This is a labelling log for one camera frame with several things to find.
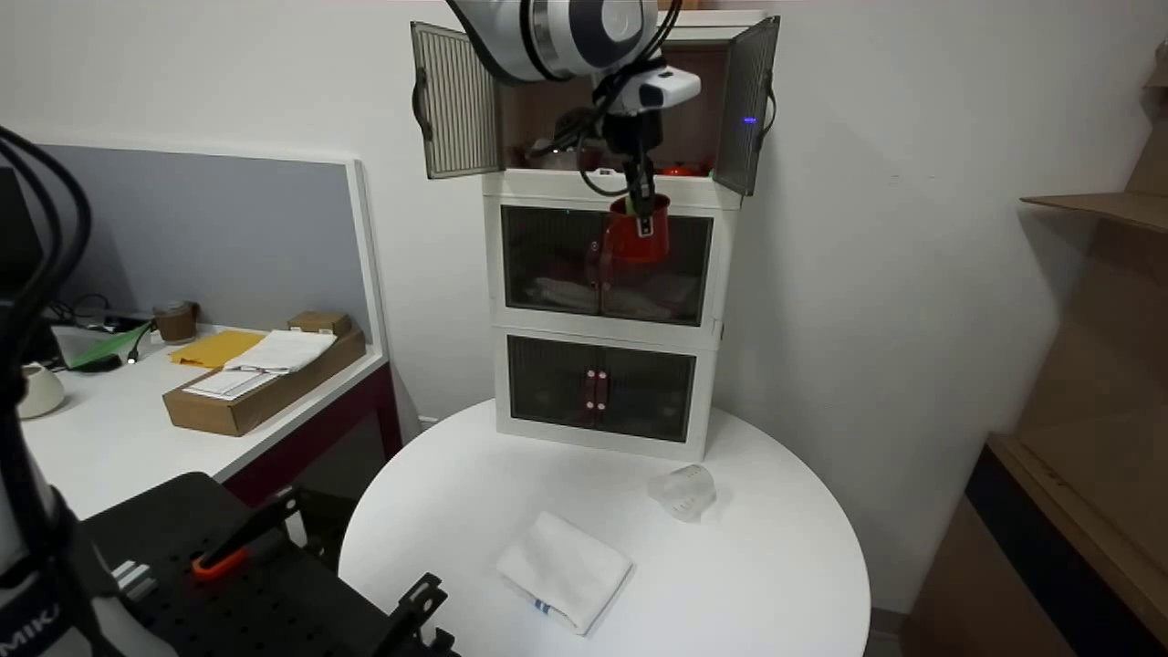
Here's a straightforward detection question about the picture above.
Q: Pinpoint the cardboard box with black band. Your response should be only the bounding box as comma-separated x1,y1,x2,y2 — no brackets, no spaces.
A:
898,432,1168,657

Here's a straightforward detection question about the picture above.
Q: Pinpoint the flat open cardboard box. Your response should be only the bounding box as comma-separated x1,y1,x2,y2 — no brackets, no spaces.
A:
159,306,369,443

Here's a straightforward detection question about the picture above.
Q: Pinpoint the green plastic item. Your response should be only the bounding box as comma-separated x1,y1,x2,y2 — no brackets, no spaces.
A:
50,313,157,376

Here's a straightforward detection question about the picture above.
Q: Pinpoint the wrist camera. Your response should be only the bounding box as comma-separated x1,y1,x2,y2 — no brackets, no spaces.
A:
606,64,708,122

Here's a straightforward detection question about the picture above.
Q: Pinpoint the white three-tier cabinet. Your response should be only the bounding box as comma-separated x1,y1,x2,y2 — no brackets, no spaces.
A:
483,7,769,463

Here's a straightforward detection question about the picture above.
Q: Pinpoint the orange black clamp tool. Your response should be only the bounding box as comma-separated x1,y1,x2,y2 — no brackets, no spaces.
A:
69,466,467,657

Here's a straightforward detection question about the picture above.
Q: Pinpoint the small brown roll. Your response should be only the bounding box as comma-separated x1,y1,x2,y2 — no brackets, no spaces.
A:
153,301,206,346

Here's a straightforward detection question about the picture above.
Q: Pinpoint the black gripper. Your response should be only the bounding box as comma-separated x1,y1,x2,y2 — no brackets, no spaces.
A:
588,101,668,239

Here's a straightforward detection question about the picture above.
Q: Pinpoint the white paper sheet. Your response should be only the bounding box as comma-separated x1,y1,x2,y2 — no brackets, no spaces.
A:
223,325,344,379

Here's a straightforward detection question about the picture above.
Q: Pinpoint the orange cup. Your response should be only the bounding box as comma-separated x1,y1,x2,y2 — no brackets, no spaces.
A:
602,196,674,273

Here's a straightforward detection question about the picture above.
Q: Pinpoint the grey partition with white frame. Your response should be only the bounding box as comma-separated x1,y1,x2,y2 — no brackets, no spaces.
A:
19,140,389,358

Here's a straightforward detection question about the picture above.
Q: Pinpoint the white folded cloth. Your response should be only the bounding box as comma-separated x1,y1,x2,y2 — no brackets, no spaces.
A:
494,503,639,639

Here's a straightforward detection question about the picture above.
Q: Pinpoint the white office desk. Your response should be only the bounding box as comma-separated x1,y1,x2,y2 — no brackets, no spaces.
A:
16,317,404,529

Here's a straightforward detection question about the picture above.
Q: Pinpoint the clear plastic cup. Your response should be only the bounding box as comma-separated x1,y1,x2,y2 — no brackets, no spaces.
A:
647,462,724,527

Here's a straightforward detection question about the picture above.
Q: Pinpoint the white mug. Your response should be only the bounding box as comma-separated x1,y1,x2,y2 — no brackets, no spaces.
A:
7,358,72,424

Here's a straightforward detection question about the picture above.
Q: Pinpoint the thick black cable loop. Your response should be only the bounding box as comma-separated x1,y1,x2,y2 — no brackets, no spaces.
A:
0,122,100,361

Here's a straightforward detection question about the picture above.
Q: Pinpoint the yellow paper sheet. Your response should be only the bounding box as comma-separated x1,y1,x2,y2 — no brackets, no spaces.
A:
167,325,265,374

